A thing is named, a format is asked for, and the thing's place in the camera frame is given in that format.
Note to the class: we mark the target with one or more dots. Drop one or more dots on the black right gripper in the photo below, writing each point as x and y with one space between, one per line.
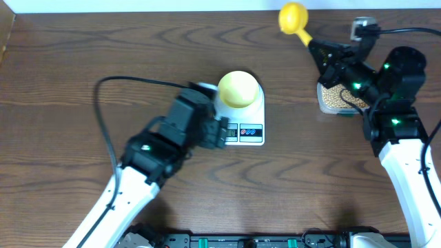
332 73

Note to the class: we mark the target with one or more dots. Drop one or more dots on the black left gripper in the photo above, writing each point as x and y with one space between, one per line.
216 138

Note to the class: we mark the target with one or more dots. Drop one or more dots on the yellow measuring scoop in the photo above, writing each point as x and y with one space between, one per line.
292 19

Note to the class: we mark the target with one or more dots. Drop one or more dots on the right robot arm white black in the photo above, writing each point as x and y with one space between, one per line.
392 126

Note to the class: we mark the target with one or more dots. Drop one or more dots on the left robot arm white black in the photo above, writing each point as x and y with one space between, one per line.
149 159

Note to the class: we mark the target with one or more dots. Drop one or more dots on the white digital kitchen scale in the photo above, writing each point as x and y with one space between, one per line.
246 126

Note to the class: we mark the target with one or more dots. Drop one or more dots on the pale yellow bowl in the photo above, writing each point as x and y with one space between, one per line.
238 89

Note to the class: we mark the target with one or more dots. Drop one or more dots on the clear plastic container of soybeans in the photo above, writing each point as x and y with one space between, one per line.
338 100

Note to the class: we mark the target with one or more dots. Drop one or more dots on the cardboard panel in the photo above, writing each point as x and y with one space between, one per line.
7 18

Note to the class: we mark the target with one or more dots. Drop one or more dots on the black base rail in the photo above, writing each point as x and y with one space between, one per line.
144 236

